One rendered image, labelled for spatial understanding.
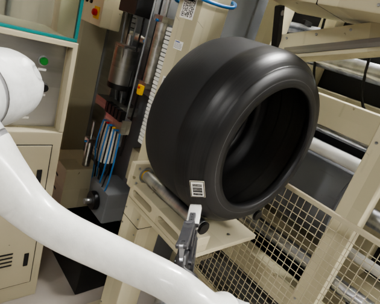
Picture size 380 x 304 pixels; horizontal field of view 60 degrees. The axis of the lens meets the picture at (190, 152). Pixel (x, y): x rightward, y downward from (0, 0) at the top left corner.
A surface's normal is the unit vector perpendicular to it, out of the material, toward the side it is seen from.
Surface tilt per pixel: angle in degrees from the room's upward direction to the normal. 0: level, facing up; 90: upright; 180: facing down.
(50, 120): 90
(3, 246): 90
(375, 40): 90
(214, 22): 90
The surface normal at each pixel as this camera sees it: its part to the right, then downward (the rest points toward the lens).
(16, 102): 0.95, 0.31
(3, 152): 0.85, -0.21
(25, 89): 1.00, 0.02
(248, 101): 0.52, 0.33
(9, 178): 0.72, -0.08
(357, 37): -0.73, 0.01
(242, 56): -0.18, -0.73
